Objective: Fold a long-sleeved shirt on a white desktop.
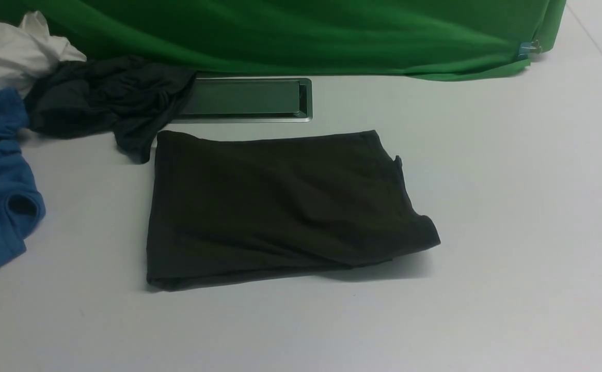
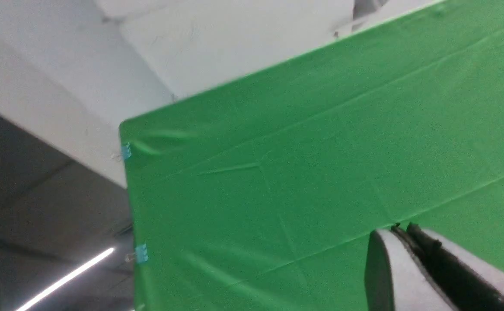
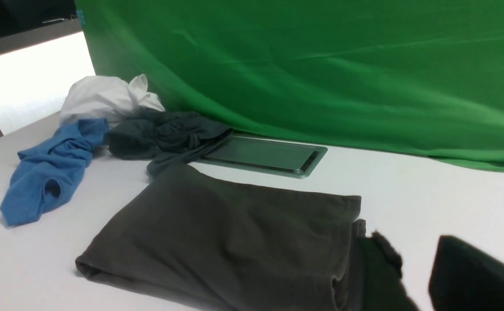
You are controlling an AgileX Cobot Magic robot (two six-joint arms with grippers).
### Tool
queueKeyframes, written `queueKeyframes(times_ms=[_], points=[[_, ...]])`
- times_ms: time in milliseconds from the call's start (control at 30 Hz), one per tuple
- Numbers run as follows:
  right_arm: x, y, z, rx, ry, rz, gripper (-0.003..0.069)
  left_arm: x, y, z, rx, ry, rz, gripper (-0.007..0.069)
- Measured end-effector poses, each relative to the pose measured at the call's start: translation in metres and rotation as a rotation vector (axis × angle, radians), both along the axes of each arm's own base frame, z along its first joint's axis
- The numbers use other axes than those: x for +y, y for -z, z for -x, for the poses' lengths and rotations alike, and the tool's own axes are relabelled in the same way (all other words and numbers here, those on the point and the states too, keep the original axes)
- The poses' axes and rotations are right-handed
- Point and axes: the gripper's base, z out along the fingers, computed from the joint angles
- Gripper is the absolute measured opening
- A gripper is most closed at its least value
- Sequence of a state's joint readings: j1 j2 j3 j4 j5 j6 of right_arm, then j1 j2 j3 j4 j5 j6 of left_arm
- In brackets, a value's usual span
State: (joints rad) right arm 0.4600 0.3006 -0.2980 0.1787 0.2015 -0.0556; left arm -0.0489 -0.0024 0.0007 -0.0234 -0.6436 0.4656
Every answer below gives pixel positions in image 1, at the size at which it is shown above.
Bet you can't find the dark gray long-sleeve top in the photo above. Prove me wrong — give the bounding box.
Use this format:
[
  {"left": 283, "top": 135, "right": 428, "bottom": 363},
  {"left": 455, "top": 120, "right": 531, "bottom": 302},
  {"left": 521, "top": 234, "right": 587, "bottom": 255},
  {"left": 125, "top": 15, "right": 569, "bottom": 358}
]
[{"left": 146, "top": 130, "right": 440, "bottom": 291}]

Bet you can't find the blue binder clip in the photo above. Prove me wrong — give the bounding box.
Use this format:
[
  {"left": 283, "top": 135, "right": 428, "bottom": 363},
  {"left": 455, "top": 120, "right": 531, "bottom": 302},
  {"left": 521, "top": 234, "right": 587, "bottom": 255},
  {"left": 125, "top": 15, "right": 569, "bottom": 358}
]
[{"left": 517, "top": 40, "right": 543, "bottom": 60}]

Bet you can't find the green backdrop cloth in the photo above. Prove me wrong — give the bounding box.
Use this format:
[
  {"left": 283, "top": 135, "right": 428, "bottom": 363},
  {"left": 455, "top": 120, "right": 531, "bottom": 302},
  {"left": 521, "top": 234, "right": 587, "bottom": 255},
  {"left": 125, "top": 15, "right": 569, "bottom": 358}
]
[{"left": 0, "top": 1, "right": 566, "bottom": 82}]

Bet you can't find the dark teal crumpled garment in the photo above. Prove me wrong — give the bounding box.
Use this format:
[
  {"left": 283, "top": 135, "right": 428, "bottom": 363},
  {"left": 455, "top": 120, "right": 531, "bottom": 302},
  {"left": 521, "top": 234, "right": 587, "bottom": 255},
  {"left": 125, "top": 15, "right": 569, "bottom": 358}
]
[{"left": 24, "top": 56, "right": 197, "bottom": 163}]

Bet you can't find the blue crumpled garment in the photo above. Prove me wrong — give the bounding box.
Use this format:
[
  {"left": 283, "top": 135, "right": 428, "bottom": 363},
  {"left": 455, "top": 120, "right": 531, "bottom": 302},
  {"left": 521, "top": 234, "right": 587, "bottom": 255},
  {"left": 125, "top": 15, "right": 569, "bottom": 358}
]
[{"left": 0, "top": 88, "right": 46, "bottom": 268}]

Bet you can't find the white crumpled garment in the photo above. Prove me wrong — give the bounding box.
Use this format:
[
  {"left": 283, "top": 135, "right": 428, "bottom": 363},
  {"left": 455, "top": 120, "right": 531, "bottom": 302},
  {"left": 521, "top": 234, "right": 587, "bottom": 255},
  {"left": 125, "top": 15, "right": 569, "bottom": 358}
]
[{"left": 0, "top": 10, "right": 87, "bottom": 98}]

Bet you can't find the metal table cable hatch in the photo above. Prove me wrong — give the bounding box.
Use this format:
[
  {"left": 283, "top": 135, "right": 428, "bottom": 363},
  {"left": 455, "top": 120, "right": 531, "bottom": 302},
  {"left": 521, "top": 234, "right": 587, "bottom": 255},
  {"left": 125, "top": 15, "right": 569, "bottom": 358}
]
[{"left": 174, "top": 77, "right": 313, "bottom": 123}]

